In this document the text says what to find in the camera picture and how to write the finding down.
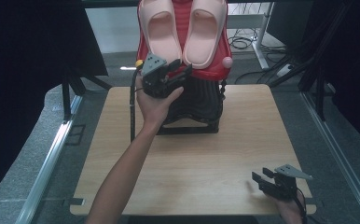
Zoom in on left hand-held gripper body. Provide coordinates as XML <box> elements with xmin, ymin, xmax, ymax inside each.
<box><xmin>140</xmin><ymin>52</ymin><xmax>177</xmax><ymax>99</ymax></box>

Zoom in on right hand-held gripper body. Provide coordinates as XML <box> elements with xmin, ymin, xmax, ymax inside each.
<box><xmin>263</xmin><ymin>163</ymin><xmax>314</xmax><ymax>201</ymax></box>

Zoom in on pink foam slipper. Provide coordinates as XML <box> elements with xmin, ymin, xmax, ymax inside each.
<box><xmin>182</xmin><ymin>0</ymin><xmax>228</xmax><ymax>70</ymax></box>
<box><xmin>137</xmin><ymin>0</ymin><xmax>184</xmax><ymax>64</ymax></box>

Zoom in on red and black shoe rack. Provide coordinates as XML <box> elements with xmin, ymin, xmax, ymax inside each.
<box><xmin>135</xmin><ymin>0</ymin><xmax>233</xmax><ymax>135</ymax></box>

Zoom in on person's right hand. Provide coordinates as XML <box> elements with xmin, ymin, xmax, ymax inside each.
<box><xmin>270</xmin><ymin>189</ymin><xmax>307</xmax><ymax>224</ymax></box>

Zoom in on person's left hand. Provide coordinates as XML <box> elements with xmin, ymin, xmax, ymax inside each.
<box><xmin>135</xmin><ymin>74</ymin><xmax>185</xmax><ymax>129</ymax></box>

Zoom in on pink ball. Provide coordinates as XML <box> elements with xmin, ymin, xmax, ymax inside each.
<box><xmin>221</xmin><ymin>56</ymin><xmax>234</xmax><ymax>70</ymax></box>

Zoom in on black tripod stand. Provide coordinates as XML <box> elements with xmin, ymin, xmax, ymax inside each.
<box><xmin>61</xmin><ymin>70</ymin><xmax>113</xmax><ymax>123</ymax></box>

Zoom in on white power strip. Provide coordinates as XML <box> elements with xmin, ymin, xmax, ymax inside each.
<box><xmin>275</xmin><ymin>63</ymin><xmax>295</xmax><ymax>78</ymax></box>

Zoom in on black metal stand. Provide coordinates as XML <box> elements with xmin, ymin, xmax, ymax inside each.
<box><xmin>268</xmin><ymin>0</ymin><xmax>358</xmax><ymax>123</ymax></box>

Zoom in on black curtain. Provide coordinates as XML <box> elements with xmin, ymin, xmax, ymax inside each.
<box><xmin>0</xmin><ymin>0</ymin><xmax>109</xmax><ymax>208</ymax></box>
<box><xmin>305</xmin><ymin>0</ymin><xmax>360</xmax><ymax>153</ymax></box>

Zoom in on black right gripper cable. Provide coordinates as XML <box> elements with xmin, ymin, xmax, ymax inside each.
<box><xmin>293</xmin><ymin>186</ymin><xmax>309</xmax><ymax>224</ymax></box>

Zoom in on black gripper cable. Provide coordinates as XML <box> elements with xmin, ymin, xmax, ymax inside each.
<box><xmin>129</xmin><ymin>66</ymin><xmax>139</xmax><ymax>143</ymax></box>
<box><xmin>293</xmin><ymin>186</ymin><xmax>309</xmax><ymax>224</ymax></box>

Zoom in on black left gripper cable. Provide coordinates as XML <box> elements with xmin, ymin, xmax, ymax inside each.
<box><xmin>129</xmin><ymin>66</ymin><xmax>139</xmax><ymax>143</ymax></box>

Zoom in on aluminium floor rail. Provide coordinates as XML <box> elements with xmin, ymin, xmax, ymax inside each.
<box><xmin>14</xmin><ymin>93</ymin><xmax>85</xmax><ymax>224</ymax></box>
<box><xmin>300</xmin><ymin>91</ymin><xmax>360</xmax><ymax>224</ymax></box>

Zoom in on black floor cables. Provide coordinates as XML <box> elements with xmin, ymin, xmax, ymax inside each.
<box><xmin>228</xmin><ymin>27</ymin><xmax>289</xmax><ymax>86</ymax></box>

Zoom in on white desk frame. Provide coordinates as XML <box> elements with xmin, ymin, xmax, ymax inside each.
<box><xmin>226</xmin><ymin>2</ymin><xmax>275</xmax><ymax>71</ymax></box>

